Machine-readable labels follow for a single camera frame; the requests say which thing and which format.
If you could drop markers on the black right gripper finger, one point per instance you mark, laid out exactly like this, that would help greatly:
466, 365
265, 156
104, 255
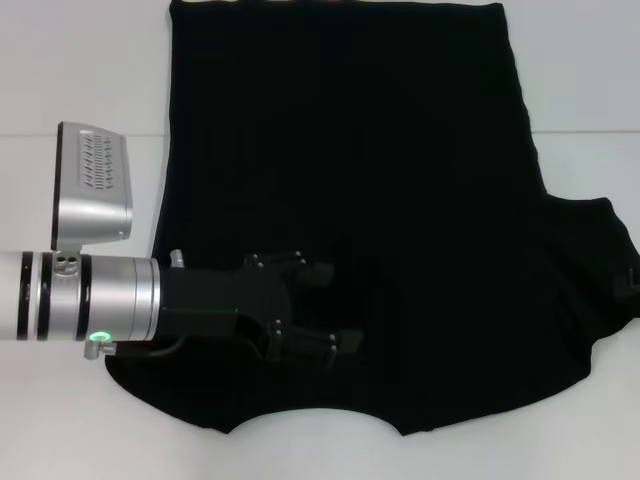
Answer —
631, 284

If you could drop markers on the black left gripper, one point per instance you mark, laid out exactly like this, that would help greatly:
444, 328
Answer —
220, 295

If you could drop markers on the black t-shirt with beige print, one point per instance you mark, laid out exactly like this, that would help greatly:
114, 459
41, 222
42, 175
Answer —
350, 125

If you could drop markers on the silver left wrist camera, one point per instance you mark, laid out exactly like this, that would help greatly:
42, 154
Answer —
97, 185

